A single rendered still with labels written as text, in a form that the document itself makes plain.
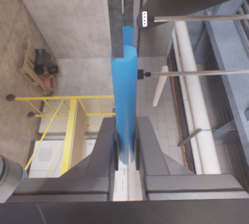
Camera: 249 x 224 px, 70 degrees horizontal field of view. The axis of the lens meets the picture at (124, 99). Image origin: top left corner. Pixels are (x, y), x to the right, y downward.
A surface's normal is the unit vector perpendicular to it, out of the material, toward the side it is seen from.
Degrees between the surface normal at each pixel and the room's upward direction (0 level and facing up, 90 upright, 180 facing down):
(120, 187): 90
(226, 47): 90
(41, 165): 90
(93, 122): 90
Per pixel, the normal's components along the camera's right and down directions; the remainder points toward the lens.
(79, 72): -0.02, -0.44
